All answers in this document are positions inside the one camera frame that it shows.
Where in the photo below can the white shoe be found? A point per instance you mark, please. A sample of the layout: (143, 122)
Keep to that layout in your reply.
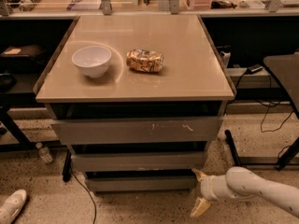
(12, 206)

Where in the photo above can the clear plastic bottle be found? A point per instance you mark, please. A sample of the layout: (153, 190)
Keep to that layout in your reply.
(44, 153)

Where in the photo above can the grey drawer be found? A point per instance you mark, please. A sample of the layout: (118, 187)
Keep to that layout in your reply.
(140, 183)
(112, 162)
(127, 131)

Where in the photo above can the grey top drawer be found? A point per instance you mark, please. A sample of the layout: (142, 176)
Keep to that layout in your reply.
(127, 131)

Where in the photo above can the black table leg left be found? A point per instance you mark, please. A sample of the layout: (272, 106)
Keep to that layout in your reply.
(67, 166)

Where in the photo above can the grey middle drawer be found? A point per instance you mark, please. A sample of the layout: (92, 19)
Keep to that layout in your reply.
(112, 162)

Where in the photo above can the grey bottom drawer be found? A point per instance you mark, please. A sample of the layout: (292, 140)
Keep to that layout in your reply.
(140, 183)

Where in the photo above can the black table leg right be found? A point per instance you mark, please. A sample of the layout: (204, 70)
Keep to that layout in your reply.
(231, 144)

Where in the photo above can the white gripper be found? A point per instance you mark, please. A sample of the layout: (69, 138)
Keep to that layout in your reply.
(206, 188)

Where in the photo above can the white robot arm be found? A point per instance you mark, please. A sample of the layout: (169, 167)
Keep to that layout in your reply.
(240, 183)

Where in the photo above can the dark side table top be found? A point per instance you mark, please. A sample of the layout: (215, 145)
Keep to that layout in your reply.
(285, 70)

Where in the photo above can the grey drawer cabinet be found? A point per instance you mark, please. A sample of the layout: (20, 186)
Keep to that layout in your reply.
(192, 83)

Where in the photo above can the black table leg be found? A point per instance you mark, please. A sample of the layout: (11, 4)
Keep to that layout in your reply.
(67, 166)
(231, 144)

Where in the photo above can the black power adapter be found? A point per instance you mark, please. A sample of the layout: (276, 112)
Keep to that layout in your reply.
(254, 69)

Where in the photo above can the white bowl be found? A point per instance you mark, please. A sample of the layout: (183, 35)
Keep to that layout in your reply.
(92, 61)

